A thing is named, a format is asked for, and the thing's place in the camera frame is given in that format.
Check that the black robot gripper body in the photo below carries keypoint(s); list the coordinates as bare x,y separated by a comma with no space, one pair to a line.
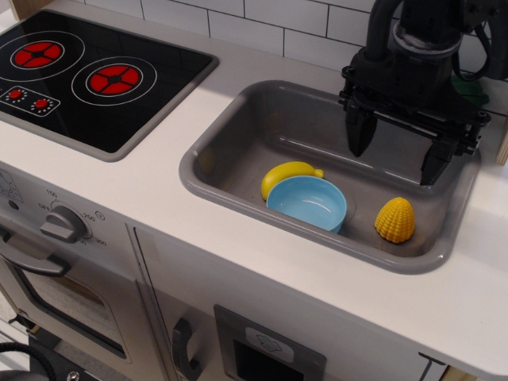
412,88

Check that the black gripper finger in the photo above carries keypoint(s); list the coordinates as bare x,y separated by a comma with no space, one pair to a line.
360,126
436,160

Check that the yellow toy corn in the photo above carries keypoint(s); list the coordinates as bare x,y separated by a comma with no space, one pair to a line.
395,221

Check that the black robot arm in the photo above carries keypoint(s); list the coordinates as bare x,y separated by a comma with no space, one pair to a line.
481,26

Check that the light blue plastic bowl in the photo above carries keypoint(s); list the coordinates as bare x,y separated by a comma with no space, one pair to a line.
310,199

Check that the grey plastic sink basin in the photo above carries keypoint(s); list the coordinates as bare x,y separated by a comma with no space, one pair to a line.
274,122

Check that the green toy bell pepper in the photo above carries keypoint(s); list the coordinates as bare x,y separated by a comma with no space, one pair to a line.
471,91

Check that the black toy faucet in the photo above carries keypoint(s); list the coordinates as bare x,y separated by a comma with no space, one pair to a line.
380,42

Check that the yellow toy lemon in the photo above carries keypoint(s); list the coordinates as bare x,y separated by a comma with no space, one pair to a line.
285,171

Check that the grey dispenser panel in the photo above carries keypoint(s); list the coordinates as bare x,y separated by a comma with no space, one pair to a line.
251,351

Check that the black toy stovetop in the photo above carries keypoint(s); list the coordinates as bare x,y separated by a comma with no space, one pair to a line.
93,88

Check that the grey oven knob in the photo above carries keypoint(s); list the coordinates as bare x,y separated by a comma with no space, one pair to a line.
64,225

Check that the toy oven door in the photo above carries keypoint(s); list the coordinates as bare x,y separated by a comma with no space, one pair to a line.
93,308

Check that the grey cabinet door handle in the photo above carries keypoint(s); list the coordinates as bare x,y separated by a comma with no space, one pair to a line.
181,333

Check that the grey oven door handle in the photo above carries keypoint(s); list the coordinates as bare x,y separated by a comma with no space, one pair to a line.
51,265

